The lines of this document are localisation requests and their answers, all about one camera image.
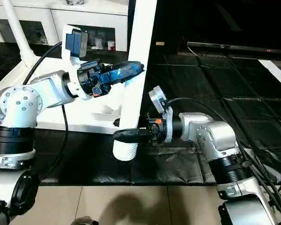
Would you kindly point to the white flat board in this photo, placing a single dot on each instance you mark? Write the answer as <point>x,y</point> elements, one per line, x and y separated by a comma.
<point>276,75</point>

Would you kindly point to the black work mat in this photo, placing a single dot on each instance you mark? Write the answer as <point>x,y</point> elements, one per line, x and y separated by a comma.
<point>178,164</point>

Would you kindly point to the small beige tag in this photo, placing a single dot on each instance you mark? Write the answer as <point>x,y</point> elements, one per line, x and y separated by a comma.
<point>160,43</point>

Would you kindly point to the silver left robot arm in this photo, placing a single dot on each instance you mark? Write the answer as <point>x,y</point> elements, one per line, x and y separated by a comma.
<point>23,108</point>

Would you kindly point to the red bottle in cabinet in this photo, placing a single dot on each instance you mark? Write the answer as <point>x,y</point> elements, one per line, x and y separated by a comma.
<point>111,45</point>

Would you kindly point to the white plastic table leg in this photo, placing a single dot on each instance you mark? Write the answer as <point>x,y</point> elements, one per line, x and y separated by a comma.
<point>18,33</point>
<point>138,70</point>

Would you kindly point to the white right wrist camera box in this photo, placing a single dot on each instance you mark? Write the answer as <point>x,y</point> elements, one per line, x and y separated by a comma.
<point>160,105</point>

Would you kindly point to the black metal bar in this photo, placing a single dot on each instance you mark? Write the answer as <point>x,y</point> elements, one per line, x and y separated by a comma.
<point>239,47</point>

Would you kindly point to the white glass-door cabinet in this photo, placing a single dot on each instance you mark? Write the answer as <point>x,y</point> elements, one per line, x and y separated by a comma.
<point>84,16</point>

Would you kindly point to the dark object on cabinet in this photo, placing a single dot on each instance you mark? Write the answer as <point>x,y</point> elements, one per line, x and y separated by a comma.
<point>76,2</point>

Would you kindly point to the white plastic children's table top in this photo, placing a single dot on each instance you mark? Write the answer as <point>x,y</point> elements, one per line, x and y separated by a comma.
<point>84,117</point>

